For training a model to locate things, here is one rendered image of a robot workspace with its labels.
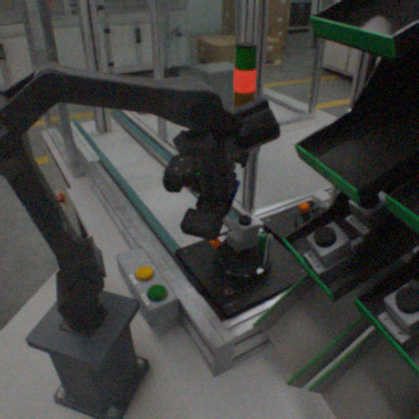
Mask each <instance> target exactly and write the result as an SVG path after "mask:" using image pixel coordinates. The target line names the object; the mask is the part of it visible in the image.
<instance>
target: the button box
mask: <svg viewBox="0 0 419 419"><path fill-rule="evenodd" d="M116 259H117V264H118V269H119V272H120V274H121V275H122V277H123V280H124V281H125V283H126V285H127V287H128V288H129V289H130V291H131V294H132V296H133V298H134V299H137V300H138V301H139V306H140V309H141V311H142V312H143V314H144V316H145V318H146V319H147V321H148V323H149V325H150V326H151V327H156V326H158V325H161V324H164V323H166V322H168V321H170V320H172V319H175V318H176V317H178V316H179V301H178V298H177V296H175V294H174V293H173V292H172V289H171V287H170V286H169V284H168V283H167V282H166V280H165V278H164V277H163V275H162V274H160V272H159V271H158V269H157V268H156V266H155V265H154V263H153V262H152V260H151V259H150V257H149V256H148V255H147V254H146V253H145V251H144V249H143V248H142V247H138V248H133V249H131V250H128V251H125V252H123V253H118V254H116ZM145 266H146V267H150V268H151V269H152V272H153V275H152V277H151V278H149V279H148V280H146V281H142V280H139V279H138V278H137V276H136V270H137V269H138V268H140V267H145ZM155 284H161V285H163V286H164V287H165V288H166V296H165V297H164V298H162V299H160V300H152V299H151V298H150V297H149V293H148V291H149V289H150V287H151V286H153V285H155Z"/></svg>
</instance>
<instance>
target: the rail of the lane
mask: <svg viewBox="0 0 419 419"><path fill-rule="evenodd" d="M85 167H86V169H87V170H86V171H87V176H88V180H89V184H90V189H91V191H92V192H93V194H94V196H95V197H96V198H97V199H98V201H99V203H100V204H101V206H102V207H103V209H104V210H105V213H106V214H107V216H108V217H109V219H110V221H111V222H112V223H113V224H114V226H115V227H116V229H117V230H118V232H119V233H120V235H121V237H122V238H123V242H124V243H125V245H126V246H127V247H128V248H129V250H131V249H133V248H138V247H142V248H143V249H144V251H145V253H146V254H147V255H148V256H149V257H150V259H151V260H152V262H153V263H154V265H155V266H156V268H157V269H158V271H159V272H160V274H162V275H163V277H164V278H165V280H166V282H167V283H168V284H169V286H170V287H171V289H172V292H173V293H174V294H175V296H177V298H178V301H179V316H178V317H176V318H175V319H176V322H177V324H178V325H179V327H180V328H181V329H182V331H183V332H184V334H185V336H186V337H187V339H188V340H189V341H190V342H191V343H192V344H193V346H194V347H195V349H196V351H197V353H198V354H199V355H200V358H201V359H202V361H203V362H204V364H205V365H206V366H207V368H208V369H209V371H210V373H211V374H212V375H213V376H214V377H216V376H218V375H221V374H222V373H224V372H226V371H228V370H230V369H231V368H232V367H233V356H234V342H235V339H234V338H233V336H232V335H231V334H230V332H229V331H228V330H227V329H226V328H225V327H224V325H223V324H222V323H221V320H220V319H219V318H218V316H217V315H216V314H215V313H214V312H213V311H212V309H211V308H210V306H209V305H208V304H207V303H206V301H205V300H204V299H203V297H201V296H202V295H203V290H202V288H201V287H200V285H199V284H198V283H197V282H196V279H195V278H194V277H193V276H192V275H191V274H188V275H187V277H186V276H185V275H184V274H183V273H182V271H181V270H180V269H179V267H178V266H177V265H176V263H175V262H174V261H173V259H172V258H171V257H170V256H169V254H168V252H167V251H166V250H165V248H164V247H163V246H162V244H161V243H160V242H159V241H158V239H157V238H156V237H155V235H154V234H153V233H152V231H151V230H150V229H149V227H148V226H147V225H146V224H145V223H143V221H142V219H141V218H140V216H139V215H138V214H137V212H136V211H135V209H134V208H133V207H132V206H131V204H130V203H129V202H128V200H127V199H126V198H125V196H123V195H122V192H121V191H120V189H119V188H118V187H117V185H116V184H115V183H114V181H113V180H112V179H111V178H110V176H109V175H108V174H107V172H106V170H105V169H104V168H103V167H102V166H101V165H100V164H99V162H98V161H97V160H93V162H92V163H91V162H87V163H85Z"/></svg>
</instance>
